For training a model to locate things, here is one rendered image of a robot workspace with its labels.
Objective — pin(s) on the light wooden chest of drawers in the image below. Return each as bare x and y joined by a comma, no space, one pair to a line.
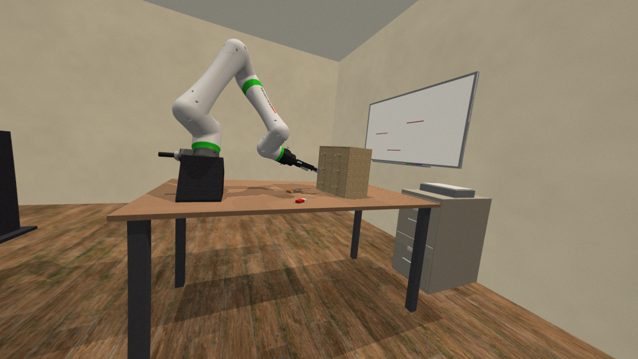
358,169

